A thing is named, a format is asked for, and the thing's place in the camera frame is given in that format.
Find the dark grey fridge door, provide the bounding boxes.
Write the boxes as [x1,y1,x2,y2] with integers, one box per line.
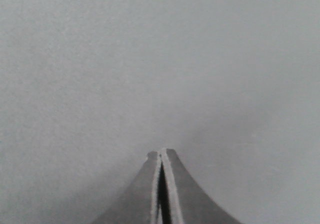
[0,0,320,224]

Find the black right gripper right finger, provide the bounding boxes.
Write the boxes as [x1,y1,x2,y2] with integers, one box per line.
[160,148,240,224]

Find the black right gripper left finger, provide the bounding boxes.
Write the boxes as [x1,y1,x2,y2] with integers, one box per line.
[93,151,162,224]

